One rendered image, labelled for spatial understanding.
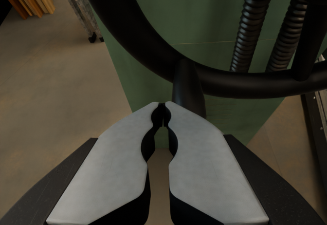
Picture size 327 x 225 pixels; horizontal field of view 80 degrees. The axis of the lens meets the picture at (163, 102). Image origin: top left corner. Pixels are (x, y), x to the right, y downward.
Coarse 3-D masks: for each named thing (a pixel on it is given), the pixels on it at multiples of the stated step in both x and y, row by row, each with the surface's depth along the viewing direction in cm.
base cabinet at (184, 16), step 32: (160, 0) 31; (192, 0) 31; (224, 0) 31; (288, 0) 31; (160, 32) 36; (192, 32) 36; (224, 32) 36; (128, 64) 43; (224, 64) 43; (256, 64) 43; (128, 96) 53; (160, 96) 53; (160, 128) 70; (224, 128) 69; (256, 128) 71
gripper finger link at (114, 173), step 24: (120, 120) 10; (144, 120) 10; (96, 144) 8; (120, 144) 8; (144, 144) 9; (96, 168) 7; (120, 168) 7; (144, 168) 7; (72, 192) 6; (96, 192) 6; (120, 192) 6; (144, 192) 6; (72, 216) 6; (96, 216) 6; (120, 216) 6; (144, 216) 7
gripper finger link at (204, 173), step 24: (168, 120) 11; (192, 120) 10; (192, 144) 8; (216, 144) 8; (168, 168) 7; (192, 168) 7; (216, 168) 7; (240, 168) 7; (192, 192) 6; (216, 192) 6; (240, 192) 6; (192, 216) 6; (216, 216) 5; (240, 216) 5; (264, 216) 5
